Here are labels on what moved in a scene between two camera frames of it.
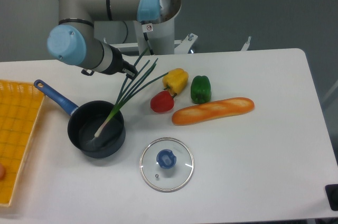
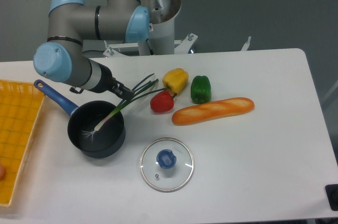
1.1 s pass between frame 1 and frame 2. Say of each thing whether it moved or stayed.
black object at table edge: stayed
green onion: moved
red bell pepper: stayed
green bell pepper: stayed
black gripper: moved
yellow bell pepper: stayed
